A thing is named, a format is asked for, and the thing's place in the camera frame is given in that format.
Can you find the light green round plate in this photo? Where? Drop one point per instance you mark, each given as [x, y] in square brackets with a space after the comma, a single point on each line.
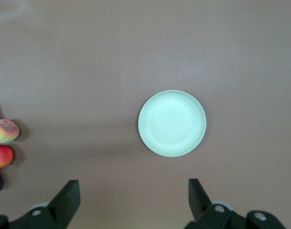
[172, 124]

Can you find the green and red peach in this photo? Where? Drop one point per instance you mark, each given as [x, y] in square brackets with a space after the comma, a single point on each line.
[4, 131]

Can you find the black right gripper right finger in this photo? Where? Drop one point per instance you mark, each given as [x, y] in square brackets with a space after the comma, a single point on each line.
[200, 205]

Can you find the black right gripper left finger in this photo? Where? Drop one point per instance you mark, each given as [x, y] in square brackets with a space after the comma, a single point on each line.
[64, 205]

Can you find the red pomegranate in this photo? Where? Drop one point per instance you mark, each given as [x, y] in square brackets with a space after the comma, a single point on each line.
[2, 156]

